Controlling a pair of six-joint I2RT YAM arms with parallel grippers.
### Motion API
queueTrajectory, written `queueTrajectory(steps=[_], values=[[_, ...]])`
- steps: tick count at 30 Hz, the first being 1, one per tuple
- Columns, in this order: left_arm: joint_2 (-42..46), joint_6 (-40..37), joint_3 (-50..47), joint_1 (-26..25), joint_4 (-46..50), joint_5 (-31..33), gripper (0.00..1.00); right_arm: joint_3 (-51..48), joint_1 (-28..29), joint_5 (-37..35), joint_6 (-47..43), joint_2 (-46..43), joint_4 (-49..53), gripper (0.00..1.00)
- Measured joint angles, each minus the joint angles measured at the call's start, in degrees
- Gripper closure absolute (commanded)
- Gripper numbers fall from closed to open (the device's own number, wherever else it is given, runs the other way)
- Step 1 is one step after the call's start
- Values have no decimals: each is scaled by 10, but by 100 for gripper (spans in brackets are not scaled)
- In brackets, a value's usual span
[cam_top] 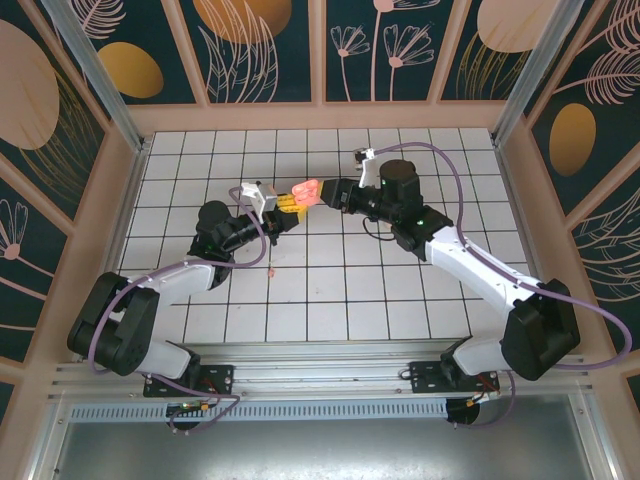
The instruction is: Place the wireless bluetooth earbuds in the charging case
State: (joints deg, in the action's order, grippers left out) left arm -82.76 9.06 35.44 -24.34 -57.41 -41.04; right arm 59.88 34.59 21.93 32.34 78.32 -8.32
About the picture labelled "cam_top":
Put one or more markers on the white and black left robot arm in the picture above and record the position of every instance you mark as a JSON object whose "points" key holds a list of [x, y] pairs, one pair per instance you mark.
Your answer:
{"points": [[185, 280]]}

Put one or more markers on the aluminium mounting rail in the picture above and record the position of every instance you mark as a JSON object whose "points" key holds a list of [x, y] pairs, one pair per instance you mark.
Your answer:
{"points": [[320, 372]]}

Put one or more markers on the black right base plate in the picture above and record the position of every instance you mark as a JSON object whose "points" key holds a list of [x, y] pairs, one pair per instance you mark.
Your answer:
{"points": [[422, 375]]}

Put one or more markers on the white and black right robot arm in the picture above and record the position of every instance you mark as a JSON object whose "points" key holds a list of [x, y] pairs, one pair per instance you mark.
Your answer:
{"points": [[480, 265]]}

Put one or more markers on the small green circuit board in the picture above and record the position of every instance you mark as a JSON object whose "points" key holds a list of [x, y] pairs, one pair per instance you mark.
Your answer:
{"points": [[187, 407]]}

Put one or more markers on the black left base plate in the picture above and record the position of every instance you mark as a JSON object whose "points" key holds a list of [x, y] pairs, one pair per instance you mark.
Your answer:
{"points": [[220, 375]]}

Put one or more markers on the grey metal sheet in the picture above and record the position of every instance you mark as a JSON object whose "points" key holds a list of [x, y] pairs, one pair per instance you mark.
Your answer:
{"points": [[320, 450]]}

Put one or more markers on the pink earbud charging case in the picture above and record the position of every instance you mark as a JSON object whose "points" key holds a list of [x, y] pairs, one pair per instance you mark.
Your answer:
{"points": [[306, 192]]}

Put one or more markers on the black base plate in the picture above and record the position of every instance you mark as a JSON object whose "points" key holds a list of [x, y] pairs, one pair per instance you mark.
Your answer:
{"points": [[220, 375], [422, 375]]}

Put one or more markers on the aluminium frame post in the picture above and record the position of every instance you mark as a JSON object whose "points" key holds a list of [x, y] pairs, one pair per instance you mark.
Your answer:
{"points": [[531, 75], [97, 75]]}

